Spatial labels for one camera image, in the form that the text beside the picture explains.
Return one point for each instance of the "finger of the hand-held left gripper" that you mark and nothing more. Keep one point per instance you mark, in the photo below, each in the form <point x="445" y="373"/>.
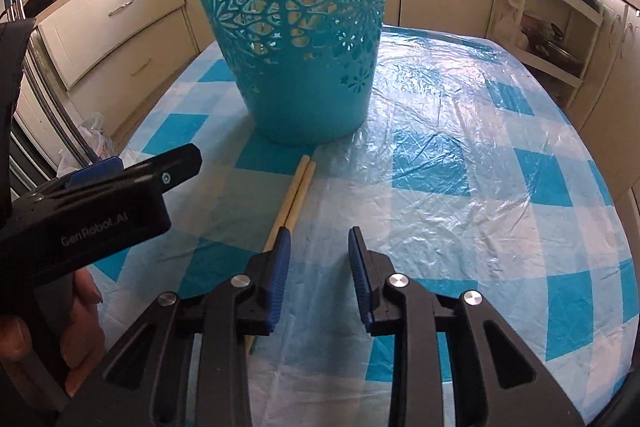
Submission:
<point x="170" y="167"/>
<point x="95" y="169"/>

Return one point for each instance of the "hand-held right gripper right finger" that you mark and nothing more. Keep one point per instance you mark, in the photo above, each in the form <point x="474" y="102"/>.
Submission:
<point x="361" y="287"/>

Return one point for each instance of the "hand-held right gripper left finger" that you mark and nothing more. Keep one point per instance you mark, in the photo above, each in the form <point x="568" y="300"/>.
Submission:
<point x="277" y="287"/>

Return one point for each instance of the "light wooden chopstick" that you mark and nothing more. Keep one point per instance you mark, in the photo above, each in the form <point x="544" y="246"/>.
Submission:
<point x="287" y="197"/>
<point x="299" y="194"/>

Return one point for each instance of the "teal perforated plastic basket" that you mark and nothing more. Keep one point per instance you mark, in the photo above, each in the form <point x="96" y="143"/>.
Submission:
<point x="310" y="107"/>

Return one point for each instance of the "person's left hand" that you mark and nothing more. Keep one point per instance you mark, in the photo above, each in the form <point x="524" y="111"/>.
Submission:
<point x="85" y="332"/>

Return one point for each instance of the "clear bag with floral container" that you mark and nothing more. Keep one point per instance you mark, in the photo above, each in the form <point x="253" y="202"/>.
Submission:
<point x="90" y="142"/>

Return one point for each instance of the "blue checked tablecloth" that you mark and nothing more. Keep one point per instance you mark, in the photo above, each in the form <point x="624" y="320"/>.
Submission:
<point x="450" y="232"/>

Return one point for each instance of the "cream drawer cabinet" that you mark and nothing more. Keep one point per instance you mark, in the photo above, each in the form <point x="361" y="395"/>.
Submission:
<point x="125" y="37"/>

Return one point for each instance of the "dark pan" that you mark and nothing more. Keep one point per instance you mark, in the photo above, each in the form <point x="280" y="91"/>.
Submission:
<point x="550" y="46"/>

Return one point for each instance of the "cream panelled cabinet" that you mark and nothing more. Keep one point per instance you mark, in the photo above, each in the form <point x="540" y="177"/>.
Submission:
<point x="620" y="82"/>

